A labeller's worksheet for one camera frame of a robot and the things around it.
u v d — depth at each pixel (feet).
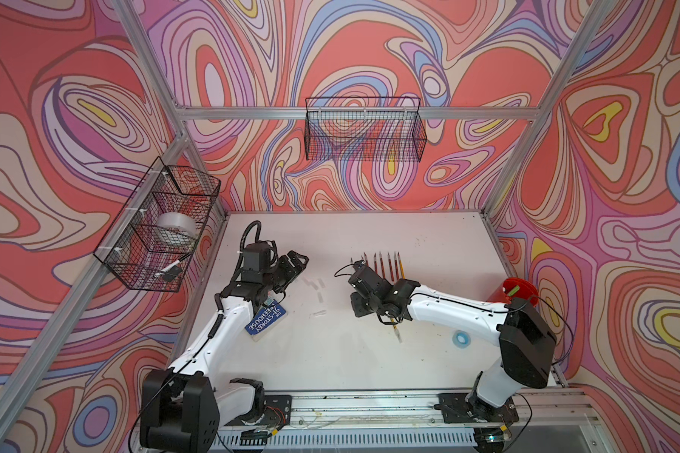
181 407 1.29
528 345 1.43
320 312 2.99
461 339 2.69
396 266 3.35
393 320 2.02
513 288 2.77
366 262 3.42
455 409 2.37
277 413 2.36
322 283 3.23
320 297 3.09
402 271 3.34
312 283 3.23
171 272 2.36
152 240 2.22
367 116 2.90
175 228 2.37
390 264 3.42
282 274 2.40
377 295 2.05
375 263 3.41
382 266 3.34
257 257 2.02
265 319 2.86
